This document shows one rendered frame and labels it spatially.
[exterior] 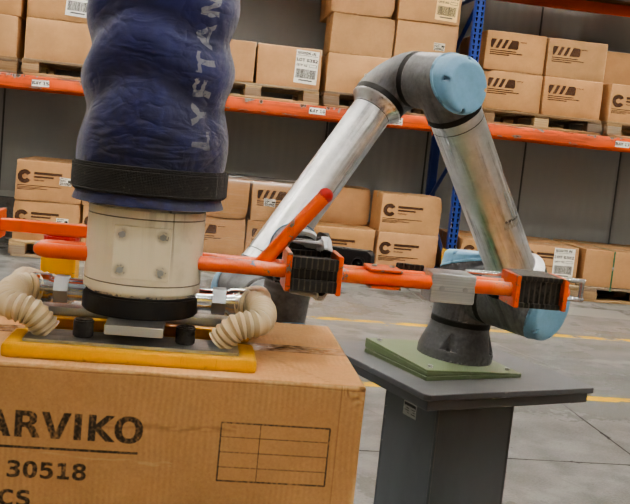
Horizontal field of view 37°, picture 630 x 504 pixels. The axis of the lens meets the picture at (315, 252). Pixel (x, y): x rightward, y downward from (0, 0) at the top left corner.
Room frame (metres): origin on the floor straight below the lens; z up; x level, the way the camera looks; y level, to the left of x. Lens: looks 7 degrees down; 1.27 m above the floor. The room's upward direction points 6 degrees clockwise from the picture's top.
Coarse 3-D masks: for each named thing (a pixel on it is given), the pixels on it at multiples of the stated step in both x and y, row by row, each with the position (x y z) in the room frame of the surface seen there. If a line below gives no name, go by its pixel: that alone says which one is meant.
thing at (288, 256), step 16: (288, 256) 1.35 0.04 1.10; (304, 256) 1.42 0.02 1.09; (320, 256) 1.44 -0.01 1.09; (336, 256) 1.39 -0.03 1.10; (288, 272) 1.35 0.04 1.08; (304, 272) 1.36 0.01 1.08; (320, 272) 1.36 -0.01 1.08; (336, 272) 1.36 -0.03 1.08; (288, 288) 1.35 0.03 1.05; (304, 288) 1.35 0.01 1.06; (320, 288) 1.35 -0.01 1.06; (336, 288) 1.36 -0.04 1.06
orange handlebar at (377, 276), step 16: (0, 224) 1.58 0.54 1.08; (16, 224) 1.58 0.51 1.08; (32, 224) 1.59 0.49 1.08; (48, 224) 1.59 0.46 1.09; (64, 224) 1.59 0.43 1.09; (80, 224) 1.61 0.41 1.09; (48, 240) 1.36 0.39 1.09; (48, 256) 1.32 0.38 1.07; (64, 256) 1.32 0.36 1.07; (80, 256) 1.32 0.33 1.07; (208, 256) 1.36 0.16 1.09; (224, 256) 1.39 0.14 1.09; (240, 256) 1.40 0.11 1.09; (224, 272) 1.36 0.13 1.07; (240, 272) 1.36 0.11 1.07; (256, 272) 1.36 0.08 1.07; (272, 272) 1.36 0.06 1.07; (352, 272) 1.38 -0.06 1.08; (368, 272) 1.38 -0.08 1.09; (384, 272) 1.39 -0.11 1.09; (400, 272) 1.39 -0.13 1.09; (416, 272) 1.44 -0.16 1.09; (384, 288) 1.38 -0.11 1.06; (400, 288) 1.39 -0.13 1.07; (416, 288) 1.40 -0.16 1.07; (480, 288) 1.40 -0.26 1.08; (496, 288) 1.41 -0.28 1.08; (512, 288) 1.41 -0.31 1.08
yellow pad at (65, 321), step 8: (64, 320) 1.39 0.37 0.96; (72, 320) 1.40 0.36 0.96; (96, 320) 1.40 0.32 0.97; (104, 320) 1.41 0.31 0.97; (56, 328) 1.39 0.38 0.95; (64, 328) 1.40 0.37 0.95; (72, 328) 1.40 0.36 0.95; (96, 328) 1.40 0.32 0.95; (168, 328) 1.42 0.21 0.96; (200, 328) 1.42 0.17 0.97; (208, 328) 1.43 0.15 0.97; (168, 336) 1.42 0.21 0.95; (200, 336) 1.42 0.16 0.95; (208, 336) 1.42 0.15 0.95
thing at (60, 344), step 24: (24, 336) 1.22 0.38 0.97; (48, 336) 1.24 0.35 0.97; (72, 336) 1.25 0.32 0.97; (96, 336) 1.27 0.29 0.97; (120, 336) 1.28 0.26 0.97; (192, 336) 1.27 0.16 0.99; (72, 360) 1.21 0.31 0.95; (96, 360) 1.22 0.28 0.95; (120, 360) 1.22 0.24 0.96; (144, 360) 1.22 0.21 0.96; (168, 360) 1.23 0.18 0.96; (192, 360) 1.23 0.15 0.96; (216, 360) 1.24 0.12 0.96; (240, 360) 1.24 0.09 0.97
